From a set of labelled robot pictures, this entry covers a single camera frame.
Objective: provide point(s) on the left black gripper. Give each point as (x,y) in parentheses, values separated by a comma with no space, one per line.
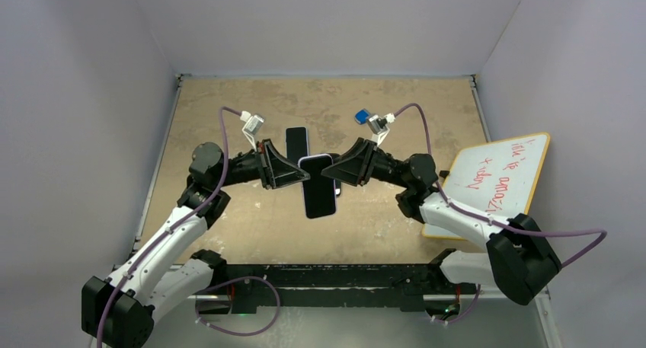
(273,169)

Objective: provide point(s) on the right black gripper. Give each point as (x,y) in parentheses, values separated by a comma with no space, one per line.
(356,167)

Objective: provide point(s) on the black phone case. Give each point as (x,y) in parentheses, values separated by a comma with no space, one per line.
(337,181)

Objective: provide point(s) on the light blue phone case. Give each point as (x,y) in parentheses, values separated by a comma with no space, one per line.
(307,141)

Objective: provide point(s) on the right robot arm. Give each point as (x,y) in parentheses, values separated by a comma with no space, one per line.
(516,256)

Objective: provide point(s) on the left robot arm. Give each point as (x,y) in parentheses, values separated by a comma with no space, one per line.
(122,308)

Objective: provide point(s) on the blue eraser block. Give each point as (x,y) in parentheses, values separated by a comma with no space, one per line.
(362,116)

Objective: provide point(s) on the yellow-framed whiteboard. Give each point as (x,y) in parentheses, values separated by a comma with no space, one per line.
(495,181)

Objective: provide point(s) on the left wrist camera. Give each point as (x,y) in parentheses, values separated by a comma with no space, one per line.
(253,123)

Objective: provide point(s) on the black base frame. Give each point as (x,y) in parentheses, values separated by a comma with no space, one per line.
(410,287)

